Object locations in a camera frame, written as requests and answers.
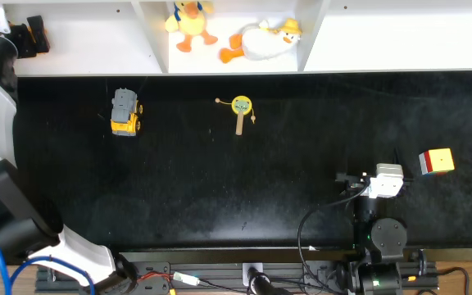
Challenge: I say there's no mounting rail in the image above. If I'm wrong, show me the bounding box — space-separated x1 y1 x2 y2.
34 248 470 295

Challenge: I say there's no many-coloured puzzle cube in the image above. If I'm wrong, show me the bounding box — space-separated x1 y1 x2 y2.
418 147 456 176

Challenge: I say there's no grey and yellow toy truck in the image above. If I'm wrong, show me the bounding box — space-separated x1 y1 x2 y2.
109 88 144 138

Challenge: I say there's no white plush duck yellow hat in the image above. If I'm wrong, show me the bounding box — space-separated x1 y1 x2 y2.
218 17 303 65

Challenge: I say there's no yellow rattle drum toy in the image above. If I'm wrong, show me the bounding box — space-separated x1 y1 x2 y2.
214 94 257 137

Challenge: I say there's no white shelf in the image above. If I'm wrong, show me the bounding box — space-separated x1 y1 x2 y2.
0 0 472 78

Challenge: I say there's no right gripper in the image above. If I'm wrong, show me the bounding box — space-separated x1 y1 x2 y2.
335 146 402 196

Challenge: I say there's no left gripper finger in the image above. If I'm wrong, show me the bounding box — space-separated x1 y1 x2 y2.
8 23 37 59
26 15 52 54

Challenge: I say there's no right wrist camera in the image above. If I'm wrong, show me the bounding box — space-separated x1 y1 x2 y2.
368 162 405 200

